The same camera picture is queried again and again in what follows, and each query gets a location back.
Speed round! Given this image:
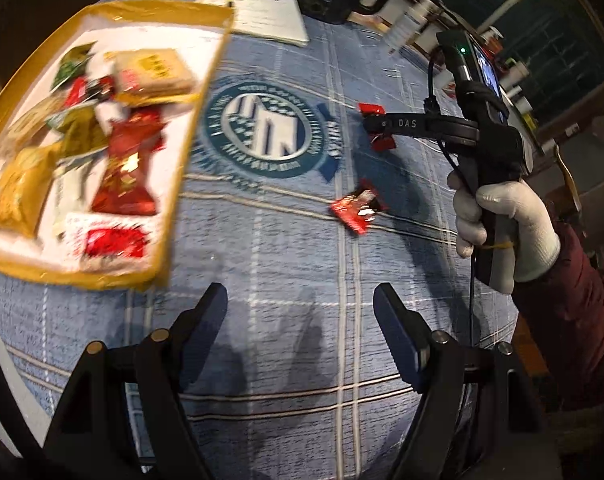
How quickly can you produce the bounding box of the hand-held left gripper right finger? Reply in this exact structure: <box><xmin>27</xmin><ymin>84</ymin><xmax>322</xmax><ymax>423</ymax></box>
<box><xmin>373</xmin><ymin>282</ymin><xmax>565</xmax><ymax>480</ymax></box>

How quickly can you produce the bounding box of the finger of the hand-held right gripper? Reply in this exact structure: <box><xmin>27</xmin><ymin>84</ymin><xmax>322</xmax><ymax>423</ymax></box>
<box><xmin>360</xmin><ymin>112</ymin><xmax>480</xmax><ymax>147</ymax></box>

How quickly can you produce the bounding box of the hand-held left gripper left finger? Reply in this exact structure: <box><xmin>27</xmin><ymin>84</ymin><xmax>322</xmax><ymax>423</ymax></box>
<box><xmin>42</xmin><ymin>282</ymin><xmax>229</xmax><ymax>480</ymax></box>

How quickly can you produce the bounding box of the red candy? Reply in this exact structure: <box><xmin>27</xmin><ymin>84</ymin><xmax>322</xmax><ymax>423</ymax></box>
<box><xmin>358</xmin><ymin>102</ymin><xmax>397</xmax><ymax>151</ymax></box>
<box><xmin>330</xmin><ymin>179</ymin><xmax>385</xmax><ymax>235</ymax></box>
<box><xmin>64</xmin><ymin>76</ymin><xmax>115</xmax><ymax>108</ymax></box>

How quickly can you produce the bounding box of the white red snack packet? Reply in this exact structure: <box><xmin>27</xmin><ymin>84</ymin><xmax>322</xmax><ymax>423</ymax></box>
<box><xmin>62</xmin><ymin>212</ymin><xmax>157</xmax><ymax>273</ymax></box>

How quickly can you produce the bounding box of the dark red snack packet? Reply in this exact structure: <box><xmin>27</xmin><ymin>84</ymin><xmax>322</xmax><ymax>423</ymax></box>
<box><xmin>91</xmin><ymin>110</ymin><xmax>167</xmax><ymax>216</ymax></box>

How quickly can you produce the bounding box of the green gold snack packet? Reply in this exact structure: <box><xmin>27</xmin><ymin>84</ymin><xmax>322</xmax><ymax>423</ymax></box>
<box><xmin>52</xmin><ymin>44</ymin><xmax>95</xmax><ymax>90</ymax></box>
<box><xmin>44</xmin><ymin>107</ymin><xmax>108</xmax><ymax>158</ymax></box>

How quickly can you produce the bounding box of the yellow snack packet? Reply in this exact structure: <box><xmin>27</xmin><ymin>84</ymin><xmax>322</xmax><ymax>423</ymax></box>
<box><xmin>113</xmin><ymin>49</ymin><xmax>197</xmax><ymax>106</ymax></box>

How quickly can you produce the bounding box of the beige snack packet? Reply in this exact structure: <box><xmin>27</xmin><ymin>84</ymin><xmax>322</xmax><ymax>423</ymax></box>
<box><xmin>4</xmin><ymin>95</ymin><xmax>65</xmax><ymax>143</ymax></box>

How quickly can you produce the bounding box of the yellow rimmed white tray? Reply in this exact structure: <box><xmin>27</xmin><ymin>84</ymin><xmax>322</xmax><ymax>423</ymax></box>
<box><xmin>0</xmin><ymin>0</ymin><xmax>235</xmax><ymax>292</ymax></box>

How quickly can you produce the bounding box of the person's right forearm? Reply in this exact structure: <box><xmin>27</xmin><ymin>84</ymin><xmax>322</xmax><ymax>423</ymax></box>
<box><xmin>512</xmin><ymin>220</ymin><xmax>604</xmax><ymax>411</ymax></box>

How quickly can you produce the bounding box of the person's right hand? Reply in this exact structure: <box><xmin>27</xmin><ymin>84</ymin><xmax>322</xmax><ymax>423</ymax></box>
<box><xmin>447</xmin><ymin>170</ymin><xmax>561</xmax><ymax>296</ymax></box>

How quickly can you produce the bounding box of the blue plaid tablecloth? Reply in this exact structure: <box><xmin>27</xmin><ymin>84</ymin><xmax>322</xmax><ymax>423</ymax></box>
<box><xmin>0</xmin><ymin>0</ymin><xmax>520</xmax><ymax>466</ymax></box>

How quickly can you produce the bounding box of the clear plastic bottle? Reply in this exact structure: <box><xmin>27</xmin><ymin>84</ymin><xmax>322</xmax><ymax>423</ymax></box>
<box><xmin>386</xmin><ymin>0</ymin><xmax>435</xmax><ymax>56</ymax></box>

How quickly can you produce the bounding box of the white paper notebook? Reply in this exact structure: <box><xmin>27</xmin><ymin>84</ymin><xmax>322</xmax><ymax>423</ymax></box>
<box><xmin>196</xmin><ymin>0</ymin><xmax>310</xmax><ymax>48</ymax></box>

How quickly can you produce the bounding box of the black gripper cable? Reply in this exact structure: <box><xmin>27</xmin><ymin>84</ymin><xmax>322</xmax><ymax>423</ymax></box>
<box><xmin>424</xmin><ymin>45</ymin><xmax>482</xmax><ymax>291</ymax></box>

